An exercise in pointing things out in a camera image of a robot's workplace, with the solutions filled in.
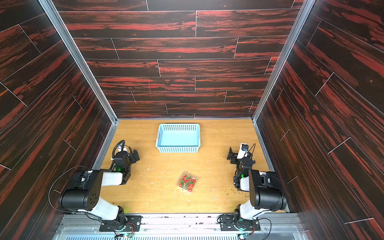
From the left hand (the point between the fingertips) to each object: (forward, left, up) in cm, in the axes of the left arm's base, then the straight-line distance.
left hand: (129, 151), depth 95 cm
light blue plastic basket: (+14, -31, -3) cm, 34 cm away
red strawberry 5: (-22, -40, -3) cm, 46 cm away
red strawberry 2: (-16, -42, -4) cm, 46 cm away
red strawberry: (-15, -37, -5) cm, 40 cm away
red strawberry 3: (-18, -35, -5) cm, 40 cm away
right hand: (+1, -72, +4) cm, 72 cm away
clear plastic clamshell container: (-14, -40, -5) cm, 43 cm away
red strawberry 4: (-18, -39, -5) cm, 43 cm away
